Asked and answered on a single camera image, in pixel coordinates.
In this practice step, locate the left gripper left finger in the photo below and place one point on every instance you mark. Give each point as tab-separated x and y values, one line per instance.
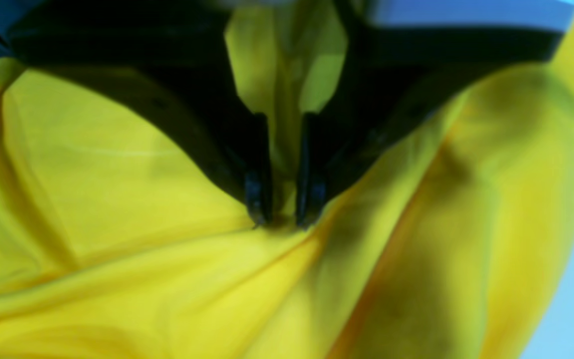
167	61

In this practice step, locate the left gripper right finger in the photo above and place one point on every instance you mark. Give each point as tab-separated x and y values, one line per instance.
404	60

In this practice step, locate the orange t-shirt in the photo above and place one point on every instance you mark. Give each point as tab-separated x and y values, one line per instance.
113	245

